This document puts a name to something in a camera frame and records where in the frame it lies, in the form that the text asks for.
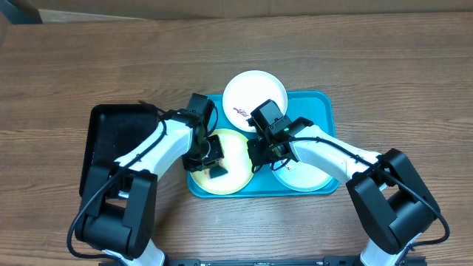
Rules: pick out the teal plastic serving tray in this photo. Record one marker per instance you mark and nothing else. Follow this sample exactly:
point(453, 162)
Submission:
point(313, 105)

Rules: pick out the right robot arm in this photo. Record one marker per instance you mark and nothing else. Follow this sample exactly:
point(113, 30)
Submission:
point(393, 203)

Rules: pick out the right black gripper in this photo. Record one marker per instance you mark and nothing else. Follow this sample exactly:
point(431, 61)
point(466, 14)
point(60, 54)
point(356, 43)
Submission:
point(261, 157)

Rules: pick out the black rectangular tray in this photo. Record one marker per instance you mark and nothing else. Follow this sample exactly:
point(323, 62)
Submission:
point(115, 130)

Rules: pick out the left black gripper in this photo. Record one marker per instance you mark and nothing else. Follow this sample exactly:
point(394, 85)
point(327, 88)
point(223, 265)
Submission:
point(216, 154)

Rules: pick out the yellow-green plate with stain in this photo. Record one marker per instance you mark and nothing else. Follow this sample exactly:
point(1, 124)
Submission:
point(235, 161)

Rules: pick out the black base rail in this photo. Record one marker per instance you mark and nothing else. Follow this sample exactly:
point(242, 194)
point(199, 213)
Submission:
point(326, 261)

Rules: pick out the light blue plate with stain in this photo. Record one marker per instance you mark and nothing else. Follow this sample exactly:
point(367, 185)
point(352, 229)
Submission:
point(300, 176)

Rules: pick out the white plate with stain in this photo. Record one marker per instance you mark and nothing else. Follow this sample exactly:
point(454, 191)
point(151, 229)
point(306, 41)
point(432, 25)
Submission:
point(248, 90)

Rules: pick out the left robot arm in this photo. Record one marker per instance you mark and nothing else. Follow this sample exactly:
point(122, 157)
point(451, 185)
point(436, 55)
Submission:
point(116, 217)

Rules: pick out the green and pink sponge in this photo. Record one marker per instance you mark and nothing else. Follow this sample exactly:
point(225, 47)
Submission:
point(217, 171)

